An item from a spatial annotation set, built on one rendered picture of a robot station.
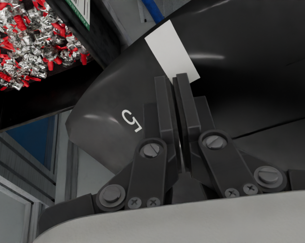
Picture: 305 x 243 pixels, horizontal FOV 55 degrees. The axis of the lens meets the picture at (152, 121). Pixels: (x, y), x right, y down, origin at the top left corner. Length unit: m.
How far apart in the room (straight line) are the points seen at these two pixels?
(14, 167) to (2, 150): 0.05
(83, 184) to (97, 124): 0.95
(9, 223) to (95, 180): 0.33
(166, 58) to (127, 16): 1.21
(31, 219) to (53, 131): 0.22
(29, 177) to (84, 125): 0.45
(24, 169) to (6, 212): 0.62
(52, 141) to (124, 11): 0.75
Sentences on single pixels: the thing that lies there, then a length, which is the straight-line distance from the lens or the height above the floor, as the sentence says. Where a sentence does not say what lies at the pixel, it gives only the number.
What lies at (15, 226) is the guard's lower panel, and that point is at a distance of 1.20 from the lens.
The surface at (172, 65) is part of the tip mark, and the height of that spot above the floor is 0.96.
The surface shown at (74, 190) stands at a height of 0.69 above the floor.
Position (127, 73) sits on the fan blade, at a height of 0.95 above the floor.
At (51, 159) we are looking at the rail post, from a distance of 0.76.
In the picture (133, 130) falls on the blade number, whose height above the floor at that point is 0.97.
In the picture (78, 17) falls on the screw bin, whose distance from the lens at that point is 0.26.
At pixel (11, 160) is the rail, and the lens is 0.59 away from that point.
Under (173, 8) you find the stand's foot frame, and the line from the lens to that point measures 1.28.
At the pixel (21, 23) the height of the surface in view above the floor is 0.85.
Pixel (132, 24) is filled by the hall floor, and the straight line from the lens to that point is 1.39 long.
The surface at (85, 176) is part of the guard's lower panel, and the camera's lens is 1.15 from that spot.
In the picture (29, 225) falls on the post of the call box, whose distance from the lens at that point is 0.70.
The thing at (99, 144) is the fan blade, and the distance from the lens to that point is 0.21.
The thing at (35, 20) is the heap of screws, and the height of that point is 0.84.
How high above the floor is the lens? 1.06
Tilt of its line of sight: 31 degrees down
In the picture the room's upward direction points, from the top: 174 degrees clockwise
